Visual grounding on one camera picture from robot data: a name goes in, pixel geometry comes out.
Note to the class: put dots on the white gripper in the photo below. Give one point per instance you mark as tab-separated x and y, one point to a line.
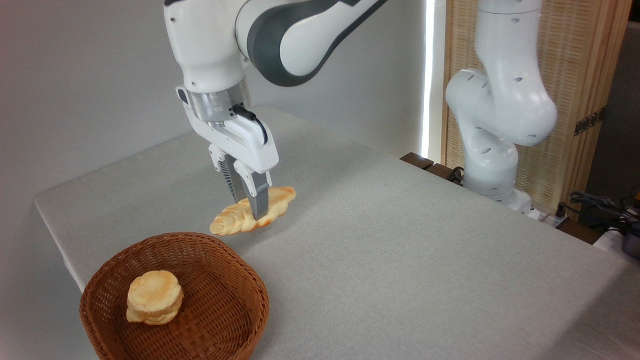
250	145

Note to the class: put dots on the long braided bread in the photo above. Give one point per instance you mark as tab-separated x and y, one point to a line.
230	222

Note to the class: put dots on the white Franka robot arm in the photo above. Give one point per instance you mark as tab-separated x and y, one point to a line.
210	45

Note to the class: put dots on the brown wicker basket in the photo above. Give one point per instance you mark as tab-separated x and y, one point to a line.
220	310

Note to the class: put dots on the round stacked bread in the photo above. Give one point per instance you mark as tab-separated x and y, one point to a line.
152	292

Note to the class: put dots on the bamboo folding screen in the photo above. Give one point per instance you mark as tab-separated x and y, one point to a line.
575	75

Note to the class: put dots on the dark metal screen hinge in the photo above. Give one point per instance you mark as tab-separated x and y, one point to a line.
590	121

